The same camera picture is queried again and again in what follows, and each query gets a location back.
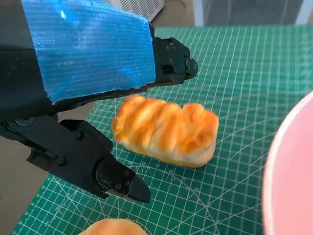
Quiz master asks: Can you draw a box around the long braided toy bread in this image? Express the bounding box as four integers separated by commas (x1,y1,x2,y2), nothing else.
112,94,220,169

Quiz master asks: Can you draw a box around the green cutting mat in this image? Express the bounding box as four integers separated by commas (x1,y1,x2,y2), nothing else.
12,23,313,235

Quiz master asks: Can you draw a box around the white perforated metal cabinet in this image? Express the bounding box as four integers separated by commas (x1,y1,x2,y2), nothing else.
111,0,168,22

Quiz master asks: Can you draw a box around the pink bowl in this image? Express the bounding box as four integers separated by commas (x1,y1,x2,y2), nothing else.
262,90,313,235

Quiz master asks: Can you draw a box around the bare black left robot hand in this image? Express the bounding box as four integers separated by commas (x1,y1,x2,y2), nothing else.
0,0,199,203

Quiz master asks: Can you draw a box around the round toy bread bun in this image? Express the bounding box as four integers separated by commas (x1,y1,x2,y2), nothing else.
82,218,147,235

